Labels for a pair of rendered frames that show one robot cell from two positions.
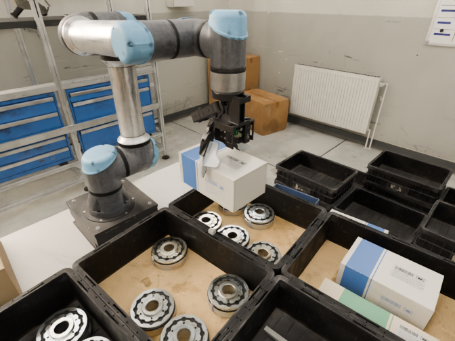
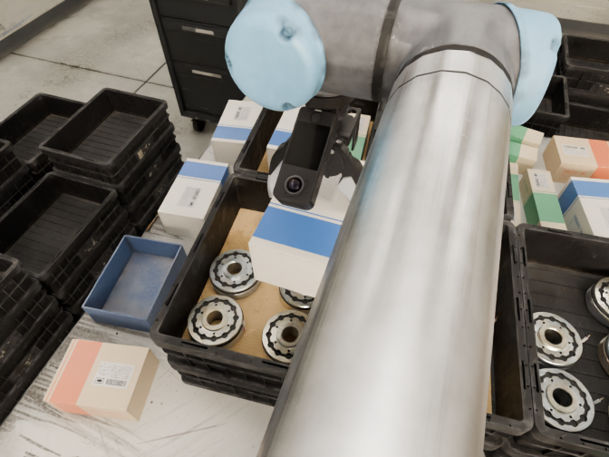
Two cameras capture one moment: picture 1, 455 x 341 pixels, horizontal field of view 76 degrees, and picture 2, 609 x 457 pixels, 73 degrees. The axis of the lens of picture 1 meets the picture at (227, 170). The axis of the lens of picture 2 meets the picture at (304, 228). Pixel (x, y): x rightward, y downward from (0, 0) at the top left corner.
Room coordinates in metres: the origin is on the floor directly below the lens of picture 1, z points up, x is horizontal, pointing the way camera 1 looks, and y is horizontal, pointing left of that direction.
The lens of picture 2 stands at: (0.83, 0.36, 1.56)
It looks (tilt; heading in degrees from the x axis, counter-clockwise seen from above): 52 degrees down; 244
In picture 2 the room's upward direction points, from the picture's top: straight up
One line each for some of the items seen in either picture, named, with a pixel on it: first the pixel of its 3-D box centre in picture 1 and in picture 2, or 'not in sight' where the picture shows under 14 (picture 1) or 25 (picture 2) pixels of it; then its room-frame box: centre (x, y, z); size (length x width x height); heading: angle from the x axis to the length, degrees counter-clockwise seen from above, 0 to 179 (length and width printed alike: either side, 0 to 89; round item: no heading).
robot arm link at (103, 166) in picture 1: (103, 167); not in sight; (0.88, 0.43, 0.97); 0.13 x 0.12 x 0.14; 135
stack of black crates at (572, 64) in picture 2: not in sight; (585, 99); (-1.17, -0.63, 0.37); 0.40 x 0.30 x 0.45; 135
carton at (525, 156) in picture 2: not in sight; (491, 150); (-0.09, -0.26, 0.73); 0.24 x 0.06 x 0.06; 130
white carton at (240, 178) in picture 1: (221, 172); (315, 219); (0.65, 0.02, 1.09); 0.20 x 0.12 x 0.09; 45
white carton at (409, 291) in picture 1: (386, 281); (302, 140); (0.48, -0.39, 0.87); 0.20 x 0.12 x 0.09; 49
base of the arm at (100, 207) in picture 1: (107, 195); not in sight; (0.88, 0.44, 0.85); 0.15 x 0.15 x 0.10
